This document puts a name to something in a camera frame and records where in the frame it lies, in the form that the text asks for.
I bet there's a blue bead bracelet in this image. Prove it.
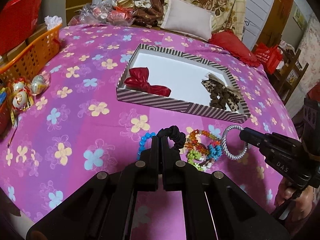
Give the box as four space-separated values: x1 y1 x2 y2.
136 132 157 161

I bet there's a silver braided bangle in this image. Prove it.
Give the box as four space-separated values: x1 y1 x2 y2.
221 124 248 161

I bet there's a colourful flower bead bracelet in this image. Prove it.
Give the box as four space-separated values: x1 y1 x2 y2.
186 143 224 172

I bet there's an orange bead bracelet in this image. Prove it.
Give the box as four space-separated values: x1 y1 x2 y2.
183 129 221 156

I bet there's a black scrunchie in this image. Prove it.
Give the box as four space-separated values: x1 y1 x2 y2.
156 126 186 154

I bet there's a right hand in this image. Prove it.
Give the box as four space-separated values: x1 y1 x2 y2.
274 177 313 222

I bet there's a brown leopard bow scrunchie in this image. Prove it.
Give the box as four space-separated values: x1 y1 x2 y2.
201 73 242 112

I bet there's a wooden chair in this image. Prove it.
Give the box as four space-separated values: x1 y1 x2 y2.
271 46 309 105

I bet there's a red shopping bag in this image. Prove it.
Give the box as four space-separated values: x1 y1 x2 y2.
254 43 283 75

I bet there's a red satin bow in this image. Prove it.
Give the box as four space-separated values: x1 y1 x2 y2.
124 67 171 97

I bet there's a striped hexagonal tray box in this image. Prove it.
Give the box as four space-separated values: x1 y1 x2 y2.
116 44 251 124

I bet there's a pink floral bedspread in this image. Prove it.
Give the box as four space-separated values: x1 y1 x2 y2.
1 25 297 236

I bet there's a red cushion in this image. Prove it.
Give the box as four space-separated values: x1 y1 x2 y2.
208 31 261 67

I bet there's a wrapped toy egg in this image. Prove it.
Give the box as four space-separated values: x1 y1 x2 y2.
11 77 29 93
12 90 34 111
30 73 51 96

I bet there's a white pillow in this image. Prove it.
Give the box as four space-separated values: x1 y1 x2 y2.
161 0 214 41

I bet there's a red plastic bowl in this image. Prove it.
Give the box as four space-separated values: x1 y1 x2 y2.
0 99 11 135

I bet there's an orange plastic basket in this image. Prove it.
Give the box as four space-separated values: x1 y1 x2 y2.
1 25 62 85

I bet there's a clear plastic bag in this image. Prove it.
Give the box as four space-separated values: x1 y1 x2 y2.
67 0 135 27

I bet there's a white tissue paper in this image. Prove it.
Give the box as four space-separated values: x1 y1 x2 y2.
44 16 62 30

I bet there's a red gift bag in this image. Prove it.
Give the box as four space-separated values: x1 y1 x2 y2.
0 0 42 55

